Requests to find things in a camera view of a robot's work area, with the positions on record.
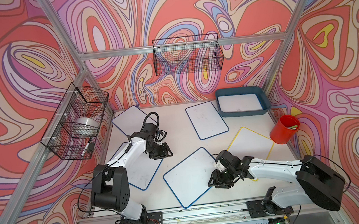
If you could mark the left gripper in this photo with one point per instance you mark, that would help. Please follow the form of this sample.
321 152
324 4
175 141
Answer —
164 153

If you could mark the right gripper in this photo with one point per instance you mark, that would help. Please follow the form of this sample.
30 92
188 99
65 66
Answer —
216 176

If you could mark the blue whiteboard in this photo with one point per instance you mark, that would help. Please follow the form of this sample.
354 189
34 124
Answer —
188 180
206 120
239 103
128 122
140 168

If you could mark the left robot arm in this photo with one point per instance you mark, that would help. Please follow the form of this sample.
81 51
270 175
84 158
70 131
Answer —
110 183

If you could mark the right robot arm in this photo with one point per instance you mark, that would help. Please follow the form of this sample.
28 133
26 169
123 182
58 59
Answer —
310 181

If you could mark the yellow framed whiteboard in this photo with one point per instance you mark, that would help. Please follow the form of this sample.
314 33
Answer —
248 143

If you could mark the teal plastic storage box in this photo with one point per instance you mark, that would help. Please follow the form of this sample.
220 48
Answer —
245 90

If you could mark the marker in left basket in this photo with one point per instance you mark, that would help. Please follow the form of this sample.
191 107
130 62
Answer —
85 149

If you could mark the silver tape roll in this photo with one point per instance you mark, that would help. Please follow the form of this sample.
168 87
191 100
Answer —
85 124

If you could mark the red plastic cup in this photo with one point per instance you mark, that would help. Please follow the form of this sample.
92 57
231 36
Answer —
280 134

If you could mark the green marker in cup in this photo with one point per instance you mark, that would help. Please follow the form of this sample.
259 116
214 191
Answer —
293 127

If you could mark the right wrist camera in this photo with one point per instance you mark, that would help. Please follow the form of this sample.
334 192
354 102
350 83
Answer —
219 166

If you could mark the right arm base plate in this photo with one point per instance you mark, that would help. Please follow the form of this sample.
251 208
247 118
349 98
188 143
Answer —
264 208

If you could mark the left black wire basket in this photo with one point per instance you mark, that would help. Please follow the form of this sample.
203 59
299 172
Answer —
61 138

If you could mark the black wire basket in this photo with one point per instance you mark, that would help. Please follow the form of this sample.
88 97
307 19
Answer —
61 138
187 54

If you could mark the back black wire basket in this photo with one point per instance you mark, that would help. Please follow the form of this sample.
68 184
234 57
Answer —
187 54

